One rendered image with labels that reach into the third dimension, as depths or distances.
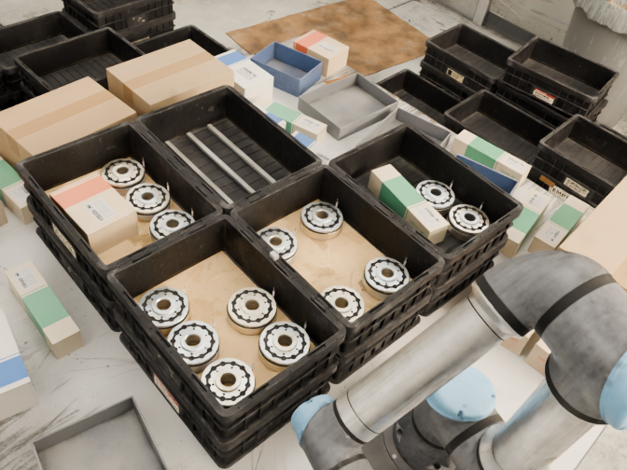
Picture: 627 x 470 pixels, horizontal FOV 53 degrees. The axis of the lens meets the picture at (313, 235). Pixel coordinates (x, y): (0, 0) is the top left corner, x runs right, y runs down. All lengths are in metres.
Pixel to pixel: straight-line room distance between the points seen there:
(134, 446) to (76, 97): 0.98
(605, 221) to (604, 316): 0.94
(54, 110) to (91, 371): 0.74
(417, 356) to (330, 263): 0.63
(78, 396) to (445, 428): 0.74
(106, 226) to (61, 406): 0.38
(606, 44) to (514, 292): 2.74
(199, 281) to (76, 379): 0.33
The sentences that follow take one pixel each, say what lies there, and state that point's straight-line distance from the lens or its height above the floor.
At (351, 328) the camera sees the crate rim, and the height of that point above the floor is 0.93.
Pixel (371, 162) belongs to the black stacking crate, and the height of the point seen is 0.86.
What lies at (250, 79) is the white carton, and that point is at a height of 0.79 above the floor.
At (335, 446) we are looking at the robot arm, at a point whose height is 1.09.
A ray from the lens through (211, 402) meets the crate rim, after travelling 1.14.
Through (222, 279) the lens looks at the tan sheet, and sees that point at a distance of 1.42.
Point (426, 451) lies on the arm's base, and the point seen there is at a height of 0.81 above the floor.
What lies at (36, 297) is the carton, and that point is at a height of 0.76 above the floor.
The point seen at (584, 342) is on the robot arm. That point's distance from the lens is 0.81.
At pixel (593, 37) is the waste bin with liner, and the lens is 3.52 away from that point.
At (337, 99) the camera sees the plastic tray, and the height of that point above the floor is 0.70.
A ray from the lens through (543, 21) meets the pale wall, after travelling 4.30.
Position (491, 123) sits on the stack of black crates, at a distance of 2.87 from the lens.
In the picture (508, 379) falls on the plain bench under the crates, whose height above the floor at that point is 0.70.
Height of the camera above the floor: 1.93
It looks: 46 degrees down
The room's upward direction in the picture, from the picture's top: 10 degrees clockwise
